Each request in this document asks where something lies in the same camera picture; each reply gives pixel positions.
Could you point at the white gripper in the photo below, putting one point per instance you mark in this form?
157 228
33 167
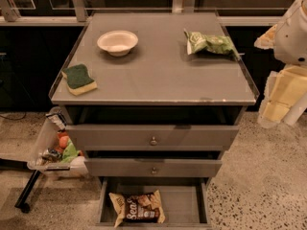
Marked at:
292 38

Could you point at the brown chip bag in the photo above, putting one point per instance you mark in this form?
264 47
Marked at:
138 208

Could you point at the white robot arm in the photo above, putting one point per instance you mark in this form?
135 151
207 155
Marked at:
290 41

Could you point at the green chip bag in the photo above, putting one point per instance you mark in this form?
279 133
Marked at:
214 44

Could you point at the grey drawer cabinet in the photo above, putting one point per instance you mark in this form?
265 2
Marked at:
157 82

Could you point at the grey bottom drawer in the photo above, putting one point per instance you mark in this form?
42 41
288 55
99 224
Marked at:
183 201

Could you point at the grey drawer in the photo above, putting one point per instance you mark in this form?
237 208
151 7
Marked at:
152 137
183 201
153 163

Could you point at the grey top drawer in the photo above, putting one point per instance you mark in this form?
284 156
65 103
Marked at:
152 137

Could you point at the grey middle drawer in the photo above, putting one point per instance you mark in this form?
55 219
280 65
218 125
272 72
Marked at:
153 163

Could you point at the green bag in bin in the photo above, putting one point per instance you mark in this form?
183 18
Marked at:
69 153

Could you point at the white paper bowl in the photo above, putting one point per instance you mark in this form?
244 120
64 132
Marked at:
117 43

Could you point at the green yellow sponge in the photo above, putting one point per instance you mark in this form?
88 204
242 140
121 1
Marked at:
78 80

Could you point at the orange fruit in bin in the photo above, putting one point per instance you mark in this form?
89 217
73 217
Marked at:
63 141

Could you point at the clear plastic bin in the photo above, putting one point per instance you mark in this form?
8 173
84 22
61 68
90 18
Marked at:
46 153

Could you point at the black metal leg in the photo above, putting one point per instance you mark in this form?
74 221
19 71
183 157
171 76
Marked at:
21 203

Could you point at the metal window frame rail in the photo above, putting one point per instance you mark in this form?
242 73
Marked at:
231 12

